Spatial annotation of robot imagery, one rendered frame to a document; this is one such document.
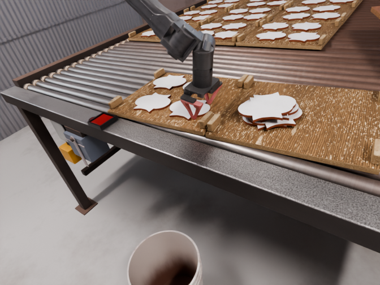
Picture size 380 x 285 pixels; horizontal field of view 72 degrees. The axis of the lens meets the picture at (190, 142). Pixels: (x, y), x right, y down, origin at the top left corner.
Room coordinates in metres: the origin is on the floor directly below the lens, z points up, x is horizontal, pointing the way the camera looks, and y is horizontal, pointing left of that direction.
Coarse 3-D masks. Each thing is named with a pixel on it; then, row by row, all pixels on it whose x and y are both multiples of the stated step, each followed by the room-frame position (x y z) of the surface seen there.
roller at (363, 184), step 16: (64, 96) 1.14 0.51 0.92; (160, 128) 0.72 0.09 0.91; (208, 144) 0.59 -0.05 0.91; (224, 144) 0.56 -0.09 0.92; (272, 160) 0.47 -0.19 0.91; (288, 160) 0.45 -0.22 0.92; (304, 160) 0.44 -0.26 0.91; (320, 176) 0.39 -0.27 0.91; (336, 176) 0.37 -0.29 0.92; (352, 176) 0.36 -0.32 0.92; (368, 192) 0.32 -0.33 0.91
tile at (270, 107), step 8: (272, 96) 0.66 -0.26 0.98; (248, 104) 0.64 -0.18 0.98; (256, 104) 0.63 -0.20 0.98; (264, 104) 0.62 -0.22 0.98; (272, 104) 0.62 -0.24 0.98; (280, 104) 0.61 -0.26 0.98; (288, 104) 0.60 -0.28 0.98; (240, 112) 0.61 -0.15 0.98; (248, 112) 0.60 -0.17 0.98; (256, 112) 0.59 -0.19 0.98; (264, 112) 0.58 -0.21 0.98; (272, 112) 0.58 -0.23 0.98; (280, 112) 0.57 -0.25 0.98; (288, 112) 0.57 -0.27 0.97; (256, 120) 0.56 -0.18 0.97
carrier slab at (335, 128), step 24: (240, 96) 0.77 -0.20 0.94; (312, 96) 0.68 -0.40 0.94; (336, 96) 0.65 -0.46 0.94; (360, 96) 0.63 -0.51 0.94; (240, 120) 0.63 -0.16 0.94; (312, 120) 0.56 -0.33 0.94; (336, 120) 0.54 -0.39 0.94; (360, 120) 0.52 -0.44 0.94; (240, 144) 0.54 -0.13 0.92; (264, 144) 0.50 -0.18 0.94; (288, 144) 0.48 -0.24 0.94; (312, 144) 0.47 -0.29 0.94; (336, 144) 0.45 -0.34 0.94; (360, 144) 0.43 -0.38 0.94; (360, 168) 0.37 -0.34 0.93
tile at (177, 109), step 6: (174, 102) 0.81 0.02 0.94; (180, 102) 0.80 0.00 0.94; (204, 102) 0.77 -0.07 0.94; (174, 108) 0.77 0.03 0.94; (180, 108) 0.76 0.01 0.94; (192, 108) 0.75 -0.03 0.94; (204, 108) 0.73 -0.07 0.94; (174, 114) 0.73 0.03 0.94; (180, 114) 0.72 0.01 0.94; (186, 114) 0.71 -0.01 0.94; (198, 114) 0.70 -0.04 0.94; (204, 114) 0.70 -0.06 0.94
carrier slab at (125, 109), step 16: (224, 80) 0.92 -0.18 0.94; (128, 96) 0.96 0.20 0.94; (176, 96) 0.87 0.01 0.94; (192, 96) 0.85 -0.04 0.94; (224, 96) 0.80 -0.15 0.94; (112, 112) 0.86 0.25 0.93; (128, 112) 0.83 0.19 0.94; (144, 112) 0.80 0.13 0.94; (160, 112) 0.78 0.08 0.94; (176, 128) 0.67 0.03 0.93; (192, 128) 0.64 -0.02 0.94
